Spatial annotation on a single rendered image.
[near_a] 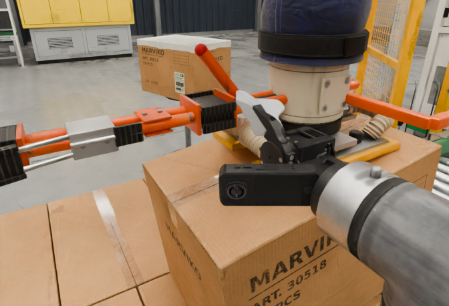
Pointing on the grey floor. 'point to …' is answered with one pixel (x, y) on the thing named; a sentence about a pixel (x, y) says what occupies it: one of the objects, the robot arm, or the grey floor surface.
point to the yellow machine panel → (75, 13)
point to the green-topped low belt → (10, 45)
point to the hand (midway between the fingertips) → (232, 138)
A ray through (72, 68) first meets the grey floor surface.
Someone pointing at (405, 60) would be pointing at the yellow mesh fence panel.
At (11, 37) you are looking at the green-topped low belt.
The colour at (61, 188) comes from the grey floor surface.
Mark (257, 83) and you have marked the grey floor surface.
